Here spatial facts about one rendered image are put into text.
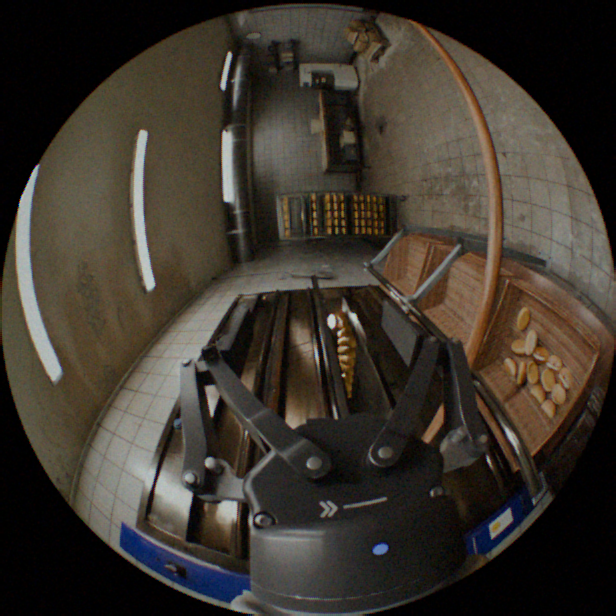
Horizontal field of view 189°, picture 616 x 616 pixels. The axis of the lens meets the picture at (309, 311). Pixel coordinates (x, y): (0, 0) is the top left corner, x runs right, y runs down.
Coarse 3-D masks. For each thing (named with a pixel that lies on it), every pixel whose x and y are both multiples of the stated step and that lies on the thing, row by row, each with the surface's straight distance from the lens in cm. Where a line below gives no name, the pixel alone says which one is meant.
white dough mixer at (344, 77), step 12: (300, 72) 560; (312, 72) 577; (324, 72) 579; (336, 72) 565; (348, 72) 574; (300, 84) 563; (312, 84) 548; (324, 84) 540; (336, 84) 546; (348, 84) 551
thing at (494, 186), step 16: (448, 64) 54; (464, 80) 50; (464, 96) 47; (480, 112) 44; (480, 128) 42; (480, 144) 41; (496, 160) 40; (496, 176) 39; (496, 192) 38; (496, 208) 37; (496, 224) 37; (496, 240) 37; (496, 256) 37; (496, 272) 38; (496, 288) 39; (480, 304) 39; (480, 320) 40; (480, 336) 41; (432, 432) 59
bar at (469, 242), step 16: (464, 240) 80; (480, 240) 159; (448, 256) 79; (512, 256) 109; (528, 256) 127; (544, 256) 160; (416, 304) 75; (480, 384) 47; (496, 400) 45; (496, 416) 44; (512, 432) 43; (512, 448) 43; (528, 464) 43; (528, 480) 44
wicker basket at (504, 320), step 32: (512, 288) 97; (512, 320) 108; (544, 320) 99; (576, 320) 89; (480, 352) 98; (512, 352) 110; (576, 352) 95; (512, 384) 106; (576, 384) 97; (512, 416) 97; (544, 416) 105
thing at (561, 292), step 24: (504, 264) 111; (528, 264) 133; (408, 288) 196; (552, 288) 97; (552, 312) 98; (576, 312) 94; (600, 312) 137; (600, 336) 93; (600, 360) 95; (504, 384) 117; (528, 384) 108; (600, 384) 97; (576, 408) 101
